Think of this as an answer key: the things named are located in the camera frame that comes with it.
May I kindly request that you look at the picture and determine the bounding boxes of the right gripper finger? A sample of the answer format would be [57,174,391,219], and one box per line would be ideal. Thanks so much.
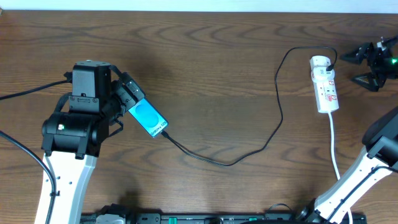
[351,72,380,92]
[340,42,373,65]

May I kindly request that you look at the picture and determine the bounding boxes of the teal screen smartphone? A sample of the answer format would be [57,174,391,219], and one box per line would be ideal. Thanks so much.
[129,98,169,138]

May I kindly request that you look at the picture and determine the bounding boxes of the black charging cable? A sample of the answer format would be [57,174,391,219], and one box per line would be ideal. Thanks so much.
[160,45,338,167]

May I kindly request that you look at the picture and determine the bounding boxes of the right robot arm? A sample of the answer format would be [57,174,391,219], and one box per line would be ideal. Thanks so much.
[295,37,397,223]

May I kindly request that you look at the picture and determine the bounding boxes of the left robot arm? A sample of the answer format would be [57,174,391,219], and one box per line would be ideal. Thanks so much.
[35,60,145,223]

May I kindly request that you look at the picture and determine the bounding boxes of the white USB charger adapter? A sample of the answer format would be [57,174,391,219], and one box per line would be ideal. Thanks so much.
[310,55,331,71]

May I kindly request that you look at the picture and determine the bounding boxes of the white power strip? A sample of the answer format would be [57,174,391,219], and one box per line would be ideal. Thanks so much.
[311,67,339,113]

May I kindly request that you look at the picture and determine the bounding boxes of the white power strip cord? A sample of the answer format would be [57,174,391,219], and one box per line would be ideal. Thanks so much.
[327,112,354,224]

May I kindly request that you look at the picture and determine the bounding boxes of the black left camera cable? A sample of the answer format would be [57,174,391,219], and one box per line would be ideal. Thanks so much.
[0,79,74,224]

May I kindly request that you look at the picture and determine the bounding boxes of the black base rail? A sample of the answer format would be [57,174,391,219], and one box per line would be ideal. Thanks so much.
[80,212,368,224]

